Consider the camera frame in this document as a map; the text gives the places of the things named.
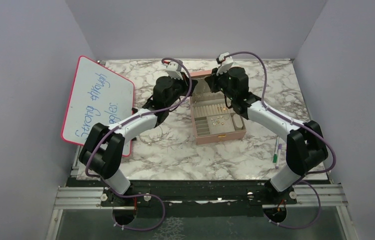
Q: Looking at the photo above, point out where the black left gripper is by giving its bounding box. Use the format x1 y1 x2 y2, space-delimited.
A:
165 71 198 108

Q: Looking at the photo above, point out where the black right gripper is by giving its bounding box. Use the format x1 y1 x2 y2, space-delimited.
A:
206 65 236 101

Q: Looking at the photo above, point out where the pink jewelry box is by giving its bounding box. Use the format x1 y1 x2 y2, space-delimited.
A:
189 70 246 145

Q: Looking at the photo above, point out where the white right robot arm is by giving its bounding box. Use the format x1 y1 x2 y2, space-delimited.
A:
205 67 329 204

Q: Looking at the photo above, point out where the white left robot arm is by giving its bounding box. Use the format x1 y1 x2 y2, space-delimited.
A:
78 74 198 206

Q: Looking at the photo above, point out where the white oval watch pillow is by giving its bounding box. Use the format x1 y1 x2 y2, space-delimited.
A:
232 115 244 131

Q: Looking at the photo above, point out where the pink-framed whiteboard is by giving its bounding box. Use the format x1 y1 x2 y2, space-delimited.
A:
60 55 135 146

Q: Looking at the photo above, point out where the green marker pen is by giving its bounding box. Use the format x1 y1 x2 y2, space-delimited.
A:
272 136 280 164

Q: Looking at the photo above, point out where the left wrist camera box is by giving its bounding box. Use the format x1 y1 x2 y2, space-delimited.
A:
163 60 184 80

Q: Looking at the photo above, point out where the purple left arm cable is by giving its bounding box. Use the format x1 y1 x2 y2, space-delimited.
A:
84 57 193 232

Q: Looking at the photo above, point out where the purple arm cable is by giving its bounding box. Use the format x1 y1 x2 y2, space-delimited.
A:
227 51 337 230
84 57 193 232

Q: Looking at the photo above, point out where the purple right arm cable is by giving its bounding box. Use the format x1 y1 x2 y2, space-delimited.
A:
227 51 337 230

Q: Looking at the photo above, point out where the silver bangle bracelet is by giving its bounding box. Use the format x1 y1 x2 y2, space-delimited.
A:
139 125 165 146

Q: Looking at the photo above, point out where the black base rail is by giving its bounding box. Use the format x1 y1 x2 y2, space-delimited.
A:
54 180 348 218

